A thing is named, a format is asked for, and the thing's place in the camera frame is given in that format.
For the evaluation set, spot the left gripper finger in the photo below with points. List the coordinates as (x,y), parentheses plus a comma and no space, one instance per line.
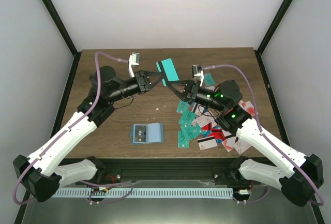
(152,74)
(153,81)

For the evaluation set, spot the white magnetic stripe card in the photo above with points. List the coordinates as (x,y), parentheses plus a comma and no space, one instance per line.
(207,143)

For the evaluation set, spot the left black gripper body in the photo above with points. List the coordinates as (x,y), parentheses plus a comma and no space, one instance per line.
(141,84)

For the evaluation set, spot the blue leather card holder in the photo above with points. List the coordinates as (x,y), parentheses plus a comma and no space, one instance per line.
(154,133)

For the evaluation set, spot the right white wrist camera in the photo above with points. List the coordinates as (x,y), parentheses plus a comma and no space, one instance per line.
(197,74)

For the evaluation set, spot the teal card top right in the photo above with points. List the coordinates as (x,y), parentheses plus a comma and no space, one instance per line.
(208,79)

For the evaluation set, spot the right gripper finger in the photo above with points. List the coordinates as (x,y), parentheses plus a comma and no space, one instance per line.
(179,90)
(180,83)

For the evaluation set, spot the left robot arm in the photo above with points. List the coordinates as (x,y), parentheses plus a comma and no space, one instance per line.
(40,172)

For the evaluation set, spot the teal VIP card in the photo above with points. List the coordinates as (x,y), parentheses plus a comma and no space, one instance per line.
(182,107)

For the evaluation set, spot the light blue slotted cable duct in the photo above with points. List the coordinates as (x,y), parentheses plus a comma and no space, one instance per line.
(158,193)

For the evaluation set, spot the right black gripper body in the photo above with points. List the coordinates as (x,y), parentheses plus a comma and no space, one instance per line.
(192,95)

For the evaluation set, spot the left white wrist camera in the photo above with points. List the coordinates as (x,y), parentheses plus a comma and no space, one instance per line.
(134,60)

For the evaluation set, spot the teal magnetic stripe card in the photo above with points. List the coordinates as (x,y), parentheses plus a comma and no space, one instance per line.
(168,68)

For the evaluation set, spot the black aluminium frame rail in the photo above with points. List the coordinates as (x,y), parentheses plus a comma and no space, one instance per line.
(224,171)

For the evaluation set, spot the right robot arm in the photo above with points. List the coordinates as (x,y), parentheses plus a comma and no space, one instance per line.
(295,174)

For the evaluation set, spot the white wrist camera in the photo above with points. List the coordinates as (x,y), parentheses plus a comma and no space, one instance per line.
(197,74)
(134,60)

